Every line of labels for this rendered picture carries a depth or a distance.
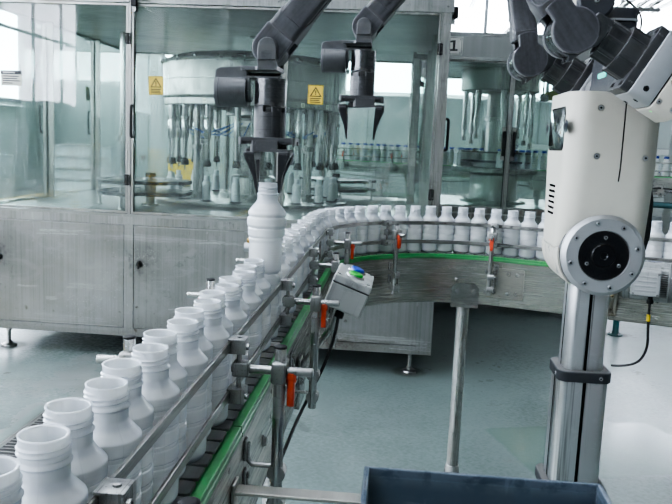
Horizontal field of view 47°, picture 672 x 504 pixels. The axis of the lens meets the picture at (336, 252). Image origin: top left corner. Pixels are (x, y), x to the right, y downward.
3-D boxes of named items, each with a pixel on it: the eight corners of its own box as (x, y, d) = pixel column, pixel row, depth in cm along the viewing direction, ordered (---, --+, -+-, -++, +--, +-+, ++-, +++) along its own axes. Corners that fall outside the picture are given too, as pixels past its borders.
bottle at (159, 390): (189, 502, 80) (191, 349, 78) (136, 519, 76) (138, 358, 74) (160, 482, 84) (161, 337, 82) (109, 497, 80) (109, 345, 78)
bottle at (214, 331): (225, 429, 101) (228, 306, 98) (179, 427, 101) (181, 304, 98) (230, 413, 107) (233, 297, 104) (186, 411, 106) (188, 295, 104)
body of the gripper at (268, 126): (294, 149, 135) (296, 106, 134) (237, 146, 136) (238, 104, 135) (299, 148, 142) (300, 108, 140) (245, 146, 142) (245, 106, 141)
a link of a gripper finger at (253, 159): (281, 194, 136) (282, 141, 135) (241, 192, 137) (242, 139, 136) (286, 192, 143) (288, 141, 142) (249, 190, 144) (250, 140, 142)
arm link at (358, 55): (376, 45, 175) (376, 48, 180) (346, 44, 175) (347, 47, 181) (374, 76, 176) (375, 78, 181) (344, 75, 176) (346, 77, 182)
